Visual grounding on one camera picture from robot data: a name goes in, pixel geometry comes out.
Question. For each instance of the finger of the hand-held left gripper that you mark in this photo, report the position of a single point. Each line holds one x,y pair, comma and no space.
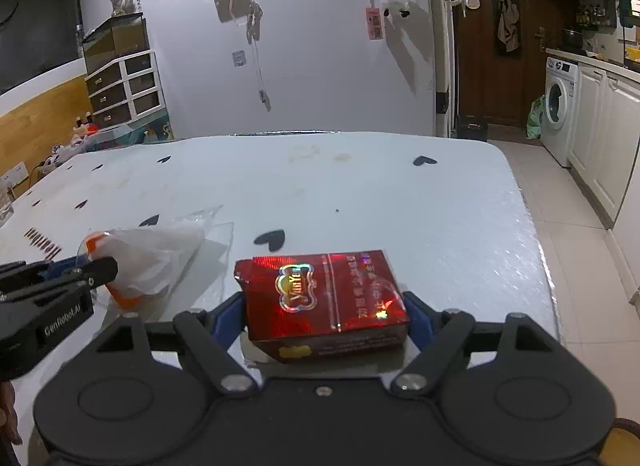
62,267
95,270

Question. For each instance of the hanging apron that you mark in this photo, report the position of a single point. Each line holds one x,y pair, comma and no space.
507,20

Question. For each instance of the person's left forearm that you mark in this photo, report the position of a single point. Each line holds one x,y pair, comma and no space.
7,411

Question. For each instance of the glass tank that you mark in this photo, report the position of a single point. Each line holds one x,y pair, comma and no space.
115,43

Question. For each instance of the white drawer cabinet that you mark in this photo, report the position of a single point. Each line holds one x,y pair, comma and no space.
125,90

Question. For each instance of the white plastic bag orange print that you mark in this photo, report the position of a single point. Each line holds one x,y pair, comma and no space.
145,256

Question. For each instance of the spice bottle rack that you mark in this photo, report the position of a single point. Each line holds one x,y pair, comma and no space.
594,14

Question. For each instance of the black cooking pot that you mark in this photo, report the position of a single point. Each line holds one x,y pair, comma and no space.
573,39

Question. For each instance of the grey wall sticker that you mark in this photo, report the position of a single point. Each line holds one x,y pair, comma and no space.
239,58

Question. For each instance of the white kitchen base cabinets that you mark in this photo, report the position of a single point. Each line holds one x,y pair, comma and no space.
605,135

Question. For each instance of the white refrigerator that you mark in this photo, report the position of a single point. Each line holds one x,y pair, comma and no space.
442,70

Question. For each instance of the green bag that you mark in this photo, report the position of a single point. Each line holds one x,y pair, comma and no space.
535,118

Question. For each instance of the yellow wastebasket with brown rim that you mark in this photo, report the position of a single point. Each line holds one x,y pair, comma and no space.
620,451

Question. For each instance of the round hanging plate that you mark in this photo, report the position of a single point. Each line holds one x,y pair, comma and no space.
471,2

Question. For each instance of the white washing machine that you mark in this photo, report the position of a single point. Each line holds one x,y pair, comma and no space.
560,105

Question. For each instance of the pink hanging tag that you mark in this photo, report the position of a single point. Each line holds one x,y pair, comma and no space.
374,23

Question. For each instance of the dark wooden door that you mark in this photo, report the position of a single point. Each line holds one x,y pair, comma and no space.
480,75

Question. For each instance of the black bin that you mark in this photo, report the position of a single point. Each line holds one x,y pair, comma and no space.
472,128

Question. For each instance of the red shiny box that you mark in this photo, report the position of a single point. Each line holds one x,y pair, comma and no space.
320,296

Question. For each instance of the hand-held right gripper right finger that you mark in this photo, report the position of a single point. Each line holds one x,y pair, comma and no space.
419,317

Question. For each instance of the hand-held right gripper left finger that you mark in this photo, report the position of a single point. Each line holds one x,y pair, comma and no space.
227,318

